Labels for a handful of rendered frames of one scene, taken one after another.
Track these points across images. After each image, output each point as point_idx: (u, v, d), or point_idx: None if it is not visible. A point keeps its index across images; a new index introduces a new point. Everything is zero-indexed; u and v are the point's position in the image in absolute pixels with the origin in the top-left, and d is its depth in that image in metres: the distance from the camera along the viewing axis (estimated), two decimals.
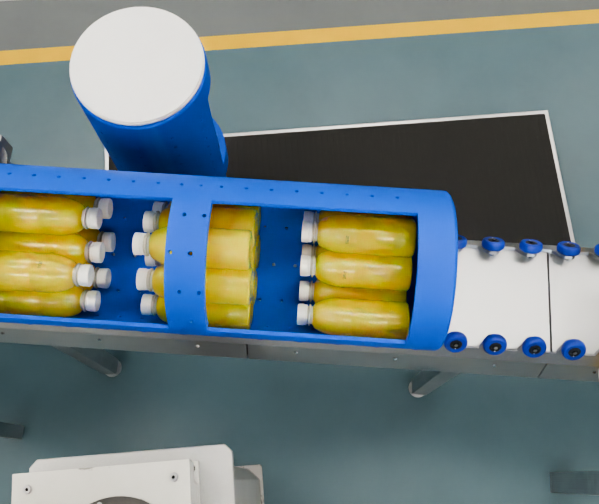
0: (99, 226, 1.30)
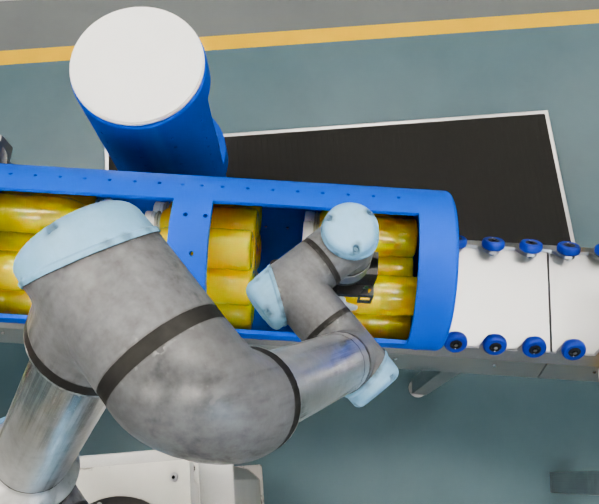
0: None
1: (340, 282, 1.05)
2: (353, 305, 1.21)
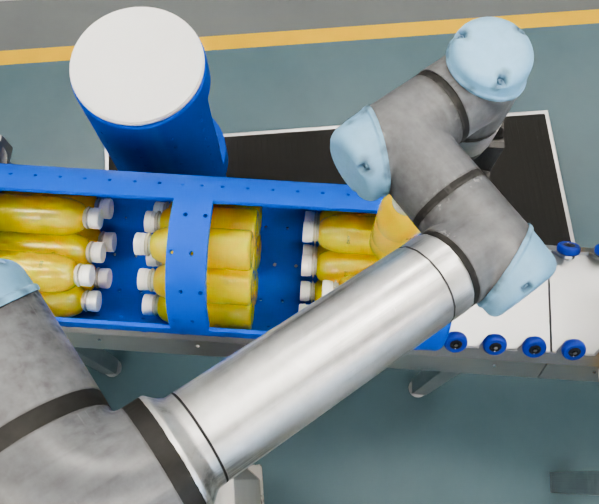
0: (100, 226, 1.30)
1: None
2: None
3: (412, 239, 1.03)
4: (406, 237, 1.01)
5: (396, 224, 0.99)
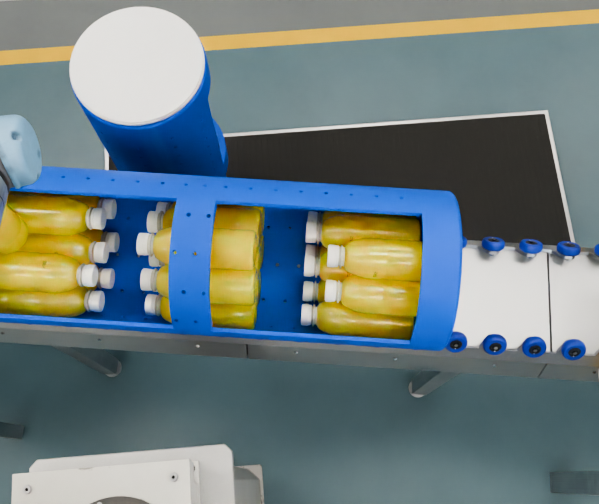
0: (103, 226, 1.30)
1: None
2: None
3: (379, 273, 1.21)
4: (369, 276, 1.22)
5: (351, 273, 1.24)
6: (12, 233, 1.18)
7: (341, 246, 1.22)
